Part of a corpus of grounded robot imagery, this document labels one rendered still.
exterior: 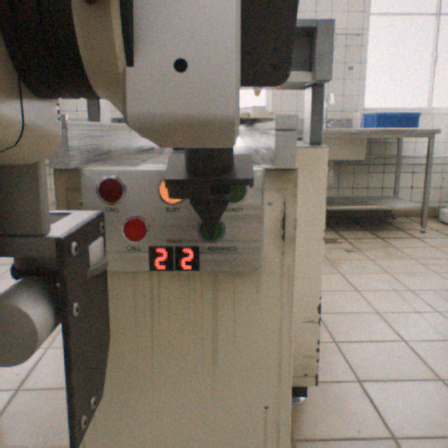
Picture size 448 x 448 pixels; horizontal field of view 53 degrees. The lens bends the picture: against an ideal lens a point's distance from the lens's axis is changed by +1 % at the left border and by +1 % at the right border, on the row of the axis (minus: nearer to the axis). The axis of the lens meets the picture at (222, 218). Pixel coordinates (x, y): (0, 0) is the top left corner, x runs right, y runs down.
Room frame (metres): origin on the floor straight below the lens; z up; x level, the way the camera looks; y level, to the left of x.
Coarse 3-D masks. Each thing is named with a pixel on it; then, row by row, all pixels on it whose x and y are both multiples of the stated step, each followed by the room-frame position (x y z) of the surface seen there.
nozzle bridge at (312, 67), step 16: (304, 32) 1.37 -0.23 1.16; (320, 32) 1.30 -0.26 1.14; (304, 48) 1.38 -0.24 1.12; (320, 48) 1.30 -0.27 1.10; (304, 64) 1.38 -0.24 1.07; (320, 64) 1.30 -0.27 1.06; (288, 80) 1.33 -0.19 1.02; (304, 80) 1.33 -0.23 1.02; (320, 80) 1.30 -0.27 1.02; (320, 96) 1.40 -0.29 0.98; (96, 112) 1.41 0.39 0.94; (304, 112) 1.51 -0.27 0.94; (320, 112) 1.40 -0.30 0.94; (304, 128) 1.50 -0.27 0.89; (320, 128) 1.40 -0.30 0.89; (320, 144) 1.40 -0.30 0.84
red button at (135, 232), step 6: (126, 222) 0.57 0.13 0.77; (132, 222) 0.57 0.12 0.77; (138, 222) 0.57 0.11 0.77; (126, 228) 0.57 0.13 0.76; (132, 228) 0.57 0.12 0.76; (138, 228) 0.57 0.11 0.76; (144, 228) 0.57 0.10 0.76; (126, 234) 0.57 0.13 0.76; (132, 234) 0.57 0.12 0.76; (138, 234) 0.57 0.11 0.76; (144, 234) 0.57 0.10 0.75; (132, 240) 0.57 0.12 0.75; (138, 240) 0.57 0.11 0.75
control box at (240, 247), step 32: (96, 192) 0.58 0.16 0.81; (128, 192) 0.58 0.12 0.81; (160, 192) 0.58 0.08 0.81; (256, 192) 0.58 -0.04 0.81; (160, 224) 0.58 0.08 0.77; (192, 224) 0.58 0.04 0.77; (224, 224) 0.58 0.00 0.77; (256, 224) 0.58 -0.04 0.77; (128, 256) 0.58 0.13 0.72; (160, 256) 0.58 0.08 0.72; (224, 256) 0.58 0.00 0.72; (256, 256) 0.58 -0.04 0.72
